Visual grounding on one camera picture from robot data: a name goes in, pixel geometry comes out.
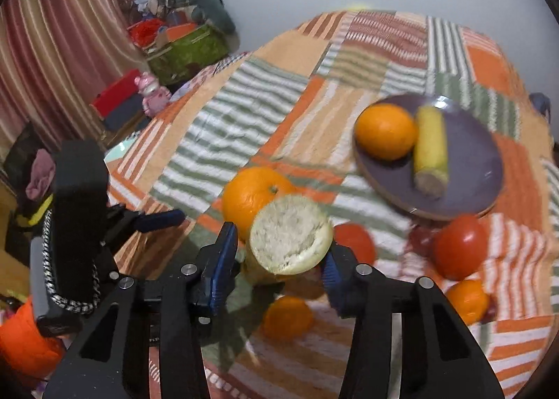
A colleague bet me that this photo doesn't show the red tomato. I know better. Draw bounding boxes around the red tomato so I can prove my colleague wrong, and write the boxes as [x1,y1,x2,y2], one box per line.
[432,214,490,281]
[333,223,377,267]

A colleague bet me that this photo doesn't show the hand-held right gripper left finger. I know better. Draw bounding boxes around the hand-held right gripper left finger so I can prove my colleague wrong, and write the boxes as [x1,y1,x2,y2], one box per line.
[44,221,240,399]

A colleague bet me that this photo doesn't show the red and dark box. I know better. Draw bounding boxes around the red and dark box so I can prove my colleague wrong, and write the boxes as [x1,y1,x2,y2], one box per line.
[89,68,151,144]

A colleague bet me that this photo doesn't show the striped patchwork blanket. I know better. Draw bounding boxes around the striped patchwork blanket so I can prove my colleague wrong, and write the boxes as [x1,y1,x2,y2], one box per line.
[105,9,559,399]

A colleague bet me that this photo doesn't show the purple plate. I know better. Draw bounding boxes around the purple plate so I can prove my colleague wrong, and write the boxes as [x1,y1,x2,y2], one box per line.
[353,94,505,222]

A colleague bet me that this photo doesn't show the pink cloth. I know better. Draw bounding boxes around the pink cloth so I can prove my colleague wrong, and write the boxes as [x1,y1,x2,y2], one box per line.
[25,148,57,201]

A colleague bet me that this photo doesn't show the large orange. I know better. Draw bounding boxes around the large orange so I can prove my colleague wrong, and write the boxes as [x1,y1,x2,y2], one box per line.
[354,103,419,161]
[221,166,298,245]

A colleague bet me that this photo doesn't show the pink toy figure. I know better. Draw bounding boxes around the pink toy figure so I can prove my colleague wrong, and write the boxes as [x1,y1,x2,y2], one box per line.
[135,71,172,117]

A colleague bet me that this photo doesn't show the dark red grape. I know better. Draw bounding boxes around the dark red grape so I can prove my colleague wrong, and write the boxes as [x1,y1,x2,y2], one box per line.
[408,226,437,256]

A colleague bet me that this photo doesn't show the small orange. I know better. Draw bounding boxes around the small orange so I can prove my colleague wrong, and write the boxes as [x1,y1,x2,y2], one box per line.
[444,279,491,325]
[262,295,315,342]

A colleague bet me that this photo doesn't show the yellow corn cob piece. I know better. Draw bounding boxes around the yellow corn cob piece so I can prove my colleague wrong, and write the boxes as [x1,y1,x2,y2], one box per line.
[413,106,450,198]
[241,194,333,286]

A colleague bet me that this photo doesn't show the grey cushion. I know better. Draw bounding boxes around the grey cushion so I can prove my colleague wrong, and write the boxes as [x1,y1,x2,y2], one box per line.
[175,0,237,35]

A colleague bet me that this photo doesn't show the orange cloth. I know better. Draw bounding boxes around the orange cloth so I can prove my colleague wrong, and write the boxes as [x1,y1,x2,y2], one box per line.
[0,296,66,378]

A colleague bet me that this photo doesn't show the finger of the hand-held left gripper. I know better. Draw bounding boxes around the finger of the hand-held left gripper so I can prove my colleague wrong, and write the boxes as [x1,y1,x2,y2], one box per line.
[133,209,187,234]

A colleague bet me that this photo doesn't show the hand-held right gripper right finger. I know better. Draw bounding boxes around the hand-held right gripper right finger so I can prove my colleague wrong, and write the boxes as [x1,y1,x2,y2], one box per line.
[321,239,503,399]

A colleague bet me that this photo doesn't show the striped curtain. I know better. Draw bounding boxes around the striped curtain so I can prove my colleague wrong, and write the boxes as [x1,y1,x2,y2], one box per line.
[0,0,147,155]

